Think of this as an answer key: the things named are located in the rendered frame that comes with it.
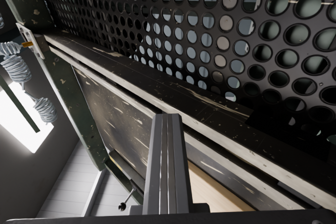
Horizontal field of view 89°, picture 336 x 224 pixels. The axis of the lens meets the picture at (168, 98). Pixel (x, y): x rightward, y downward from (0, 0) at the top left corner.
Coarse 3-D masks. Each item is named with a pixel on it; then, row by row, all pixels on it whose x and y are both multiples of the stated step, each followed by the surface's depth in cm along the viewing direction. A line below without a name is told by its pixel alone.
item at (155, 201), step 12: (156, 120) 10; (156, 132) 9; (156, 144) 8; (156, 156) 8; (156, 168) 7; (156, 180) 7; (144, 192) 7; (156, 192) 6; (144, 204) 6; (156, 204) 6
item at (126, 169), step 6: (114, 150) 101; (114, 156) 97; (120, 156) 97; (120, 162) 94; (126, 162) 94; (126, 168) 91; (132, 168) 91; (126, 174) 90; (132, 174) 88; (138, 174) 88; (138, 180) 86; (144, 180) 86; (144, 186) 83
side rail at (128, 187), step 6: (108, 162) 122; (108, 168) 119; (114, 168) 118; (114, 174) 114; (120, 174) 114; (120, 180) 111; (126, 180) 111; (126, 186) 108; (138, 198) 102; (138, 204) 103
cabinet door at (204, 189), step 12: (192, 168) 43; (192, 180) 45; (204, 180) 41; (192, 192) 49; (204, 192) 43; (216, 192) 39; (228, 192) 38; (216, 204) 42; (228, 204) 38; (240, 204) 36
